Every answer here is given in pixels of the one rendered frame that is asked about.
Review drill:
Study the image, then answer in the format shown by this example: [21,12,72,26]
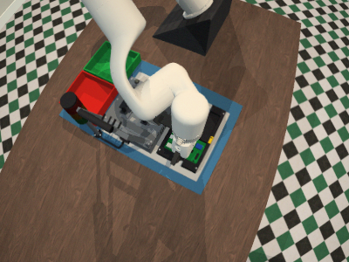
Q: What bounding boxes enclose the green circuit board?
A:
[164,132,206,164]

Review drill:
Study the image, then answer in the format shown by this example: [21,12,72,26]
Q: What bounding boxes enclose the green bin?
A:
[83,41,141,84]

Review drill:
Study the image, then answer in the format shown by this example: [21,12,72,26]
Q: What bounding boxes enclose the red bin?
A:
[66,70,118,116]

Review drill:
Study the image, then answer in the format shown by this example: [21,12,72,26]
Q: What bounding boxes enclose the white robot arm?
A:
[81,0,213,146]

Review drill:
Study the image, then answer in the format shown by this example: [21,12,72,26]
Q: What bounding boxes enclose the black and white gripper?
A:
[170,136,197,166]

